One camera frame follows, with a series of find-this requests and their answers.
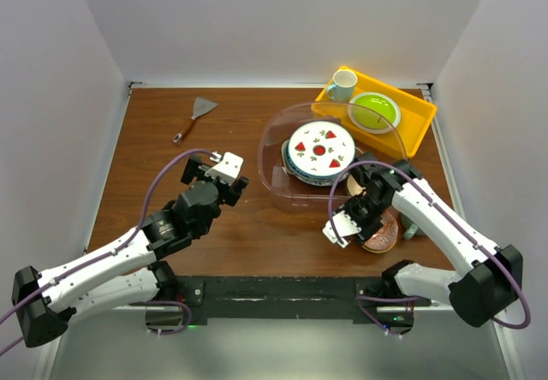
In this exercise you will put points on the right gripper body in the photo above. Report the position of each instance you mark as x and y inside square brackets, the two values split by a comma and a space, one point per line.
[366, 212]

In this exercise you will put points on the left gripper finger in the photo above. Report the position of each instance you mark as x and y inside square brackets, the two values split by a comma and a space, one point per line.
[235, 191]
[193, 170]

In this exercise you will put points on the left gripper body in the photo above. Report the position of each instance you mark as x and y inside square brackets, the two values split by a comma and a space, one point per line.
[224, 189]

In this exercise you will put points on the red patterned bowl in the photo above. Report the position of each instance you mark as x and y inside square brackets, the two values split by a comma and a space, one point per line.
[386, 237]

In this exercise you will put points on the cream black bowl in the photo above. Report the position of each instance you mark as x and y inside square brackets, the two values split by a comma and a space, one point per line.
[353, 187]

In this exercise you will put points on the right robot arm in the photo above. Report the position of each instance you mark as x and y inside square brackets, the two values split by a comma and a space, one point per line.
[485, 281]

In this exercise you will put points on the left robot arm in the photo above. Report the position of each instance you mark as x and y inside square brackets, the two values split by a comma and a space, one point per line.
[132, 268]

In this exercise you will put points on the teal ceramic mug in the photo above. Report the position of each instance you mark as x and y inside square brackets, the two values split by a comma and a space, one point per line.
[411, 228]

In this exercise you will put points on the yellow plastic tray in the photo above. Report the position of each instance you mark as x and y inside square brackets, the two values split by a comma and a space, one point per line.
[399, 139]

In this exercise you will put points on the light blue mug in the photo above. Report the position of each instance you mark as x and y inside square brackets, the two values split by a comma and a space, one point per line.
[342, 87]

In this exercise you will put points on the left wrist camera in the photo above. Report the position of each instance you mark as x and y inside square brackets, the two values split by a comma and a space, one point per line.
[226, 167]

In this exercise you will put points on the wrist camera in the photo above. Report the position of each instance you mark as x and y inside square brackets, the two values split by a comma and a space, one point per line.
[226, 167]
[340, 228]

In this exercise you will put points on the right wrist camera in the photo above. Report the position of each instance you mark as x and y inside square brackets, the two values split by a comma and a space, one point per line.
[340, 228]

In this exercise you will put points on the metal scraper wooden handle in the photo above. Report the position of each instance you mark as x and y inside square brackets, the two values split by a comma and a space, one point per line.
[201, 107]

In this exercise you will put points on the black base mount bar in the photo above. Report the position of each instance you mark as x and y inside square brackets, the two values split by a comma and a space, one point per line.
[298, 297]

